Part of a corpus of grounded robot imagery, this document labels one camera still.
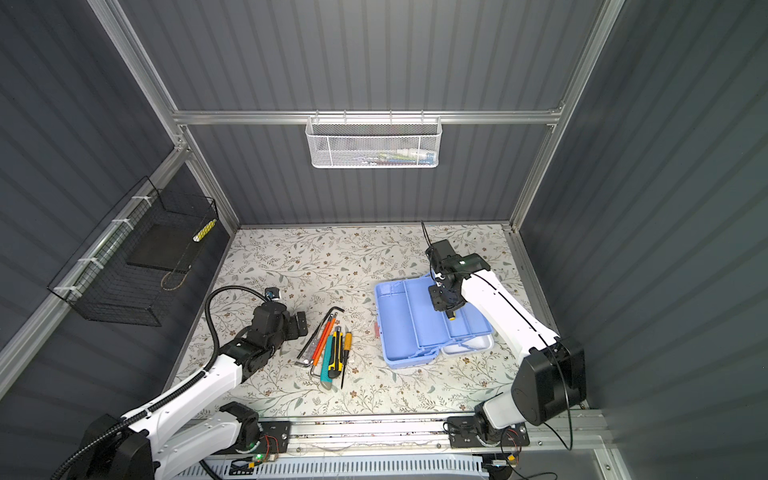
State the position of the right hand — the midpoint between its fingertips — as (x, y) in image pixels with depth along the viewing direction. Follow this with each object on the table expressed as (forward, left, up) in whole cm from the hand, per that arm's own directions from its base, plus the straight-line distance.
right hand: (450, 302), depth 83 cm
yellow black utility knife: (-13, +32, -12) cm, 37 cm away
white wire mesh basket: (+73, +24, +7) cm, 77 cm away
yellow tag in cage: (+14, +68, +15) cm, 71 cm away
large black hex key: (-3, +40, -13) cm, 42 cm away
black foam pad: (+8, +76, +16) cm, 78 cm away
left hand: (-2, +46, -4) cm, 47 cm away
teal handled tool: (-17, +35, -12) cm, 41 cm away
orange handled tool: (-6, +37, -12) cm, 40 cm away
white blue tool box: (-7, +10, -5) cm, 14 cm away
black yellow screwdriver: (-4, 0, 0) cm, 4 cm away
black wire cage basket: (+1, +79, +17) cm, 81 cm away
